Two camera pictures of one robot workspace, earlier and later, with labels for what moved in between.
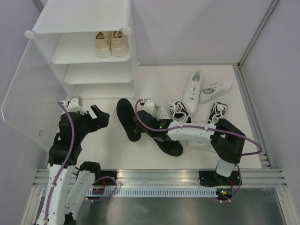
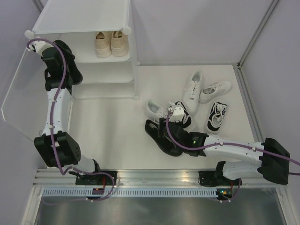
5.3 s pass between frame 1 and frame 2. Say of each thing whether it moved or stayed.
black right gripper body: moved
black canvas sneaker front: stayed
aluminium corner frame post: stayed
